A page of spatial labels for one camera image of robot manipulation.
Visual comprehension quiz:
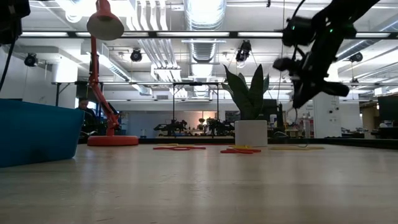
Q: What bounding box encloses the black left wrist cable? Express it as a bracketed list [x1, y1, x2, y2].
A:
[0, 39, 17, 91]

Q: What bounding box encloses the teal plastic bin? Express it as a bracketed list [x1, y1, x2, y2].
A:
[0, 98, 86, 169]

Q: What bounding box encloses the white pillar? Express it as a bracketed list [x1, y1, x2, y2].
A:
[312, 93, 341, 139]

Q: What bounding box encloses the silver ribbed air duct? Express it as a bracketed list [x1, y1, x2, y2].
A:
[182, 0, 228, 65]

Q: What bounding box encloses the red rubber band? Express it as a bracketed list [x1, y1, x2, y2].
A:
[220, 147, 262, 154]
[152, 144, 207, 151]

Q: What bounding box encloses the green plant in white pot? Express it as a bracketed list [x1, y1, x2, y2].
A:
[223, 63, 271, 147]

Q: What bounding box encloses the person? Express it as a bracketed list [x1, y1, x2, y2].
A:
[75, 97, 98, 133]

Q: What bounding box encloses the black ceiling spotlight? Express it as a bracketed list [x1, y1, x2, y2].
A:
[24, 52, 39, 68]
[129, 47, 144, 63]
[234, 39, 252, 63]
[348, 51, 364, 63]

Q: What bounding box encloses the black cabinet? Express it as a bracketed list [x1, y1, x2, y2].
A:
[377, 94, 398, 140]

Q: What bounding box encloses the red desk lamp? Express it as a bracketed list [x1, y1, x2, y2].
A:
[86, 0, 140, 147]

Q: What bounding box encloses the long yellow rubber band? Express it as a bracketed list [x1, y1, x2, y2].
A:
[269, 146, 326, 151]

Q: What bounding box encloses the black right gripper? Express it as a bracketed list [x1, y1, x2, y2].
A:
[272, 51, 351, 110]

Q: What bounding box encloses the black background rig frame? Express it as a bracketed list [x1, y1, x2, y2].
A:
[172, 81, 220, 138]

